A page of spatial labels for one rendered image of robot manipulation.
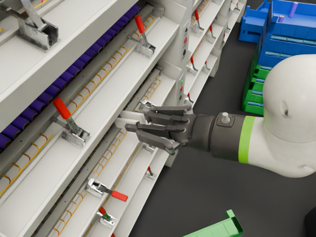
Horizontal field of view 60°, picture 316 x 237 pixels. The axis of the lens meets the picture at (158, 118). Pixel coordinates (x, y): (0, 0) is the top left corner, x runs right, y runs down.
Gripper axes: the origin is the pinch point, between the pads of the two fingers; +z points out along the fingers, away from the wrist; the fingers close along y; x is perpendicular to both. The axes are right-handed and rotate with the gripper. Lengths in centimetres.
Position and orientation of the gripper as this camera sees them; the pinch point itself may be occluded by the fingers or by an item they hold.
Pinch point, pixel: (129, 120)
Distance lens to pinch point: 64.8
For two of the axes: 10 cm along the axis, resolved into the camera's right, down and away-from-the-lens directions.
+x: 2.2, 7.0, 6.8
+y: -3.9, 7.0, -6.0
